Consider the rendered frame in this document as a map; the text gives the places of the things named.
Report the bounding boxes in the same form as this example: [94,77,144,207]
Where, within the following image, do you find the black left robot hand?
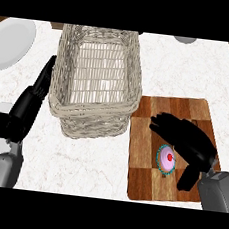
[0,48,58,147]

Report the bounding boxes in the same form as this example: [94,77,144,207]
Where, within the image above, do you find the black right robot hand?
[142,111,223,195]

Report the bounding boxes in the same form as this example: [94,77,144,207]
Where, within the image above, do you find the pink cupcake with cherry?
[154,143,179,177]

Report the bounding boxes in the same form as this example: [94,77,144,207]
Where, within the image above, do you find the brown checkered wooden cutting board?
[121,90,229,211]

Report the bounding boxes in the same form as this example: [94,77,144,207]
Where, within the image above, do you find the pale wicker basket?
[43,21,150,147]

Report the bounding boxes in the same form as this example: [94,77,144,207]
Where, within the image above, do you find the large white plate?
[0,16,39,77]

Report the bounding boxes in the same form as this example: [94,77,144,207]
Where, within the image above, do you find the grey round object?
[172,35,199,46]

